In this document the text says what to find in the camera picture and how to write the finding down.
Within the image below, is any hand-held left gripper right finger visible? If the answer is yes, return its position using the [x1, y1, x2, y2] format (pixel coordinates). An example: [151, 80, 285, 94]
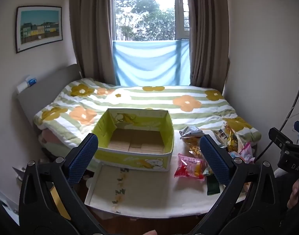
[196, 134, 280, 231]

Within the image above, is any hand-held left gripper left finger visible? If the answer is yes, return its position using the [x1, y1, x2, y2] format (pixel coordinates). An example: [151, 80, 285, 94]
[19, 133, 108, 235]

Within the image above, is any pink snack packet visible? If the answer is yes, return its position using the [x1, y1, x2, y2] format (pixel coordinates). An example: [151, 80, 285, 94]
[228, 141, 255, 165]
[174, 153, 206, 181]

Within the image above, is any dark green snack packet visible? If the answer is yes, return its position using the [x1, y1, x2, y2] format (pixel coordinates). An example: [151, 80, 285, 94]
[205, 174, 221, 196]

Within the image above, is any grey snack packet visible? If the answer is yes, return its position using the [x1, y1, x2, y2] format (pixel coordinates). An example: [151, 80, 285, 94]
[179, 126, 204, 140]

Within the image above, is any yellow-green cardboard box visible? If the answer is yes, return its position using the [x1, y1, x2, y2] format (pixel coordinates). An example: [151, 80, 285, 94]
[91, 108, 175, 172]

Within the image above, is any person's right hand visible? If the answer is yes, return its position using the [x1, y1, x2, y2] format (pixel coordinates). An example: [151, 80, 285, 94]
[287, 179, 299, 209]

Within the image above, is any pink bedding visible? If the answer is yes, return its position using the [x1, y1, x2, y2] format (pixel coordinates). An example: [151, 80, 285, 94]
[38, 129, 67, 150]

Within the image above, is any yellow object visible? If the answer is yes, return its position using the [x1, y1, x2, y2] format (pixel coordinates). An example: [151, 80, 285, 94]
[50, 183, 72, 221]

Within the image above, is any grey bed headboard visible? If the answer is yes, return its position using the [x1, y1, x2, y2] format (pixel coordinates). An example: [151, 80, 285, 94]
[16, 64, 83, 128]

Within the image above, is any floral striped blanket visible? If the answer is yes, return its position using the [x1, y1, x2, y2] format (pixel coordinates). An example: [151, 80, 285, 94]
[33, 78, 262, 153]

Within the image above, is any light blue cloth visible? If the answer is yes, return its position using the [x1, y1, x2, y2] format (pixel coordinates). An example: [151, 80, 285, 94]
[113, 40, 190, 87]

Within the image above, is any window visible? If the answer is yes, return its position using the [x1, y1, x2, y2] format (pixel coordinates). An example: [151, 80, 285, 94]
[114, 0, 190, 41]

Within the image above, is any black cable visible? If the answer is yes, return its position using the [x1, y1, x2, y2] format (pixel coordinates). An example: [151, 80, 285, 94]
[254, 71, 299, 163]

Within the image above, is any framed wall picture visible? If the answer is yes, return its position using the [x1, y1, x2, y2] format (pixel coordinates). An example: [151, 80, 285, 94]
[16, 5, 63, 54]

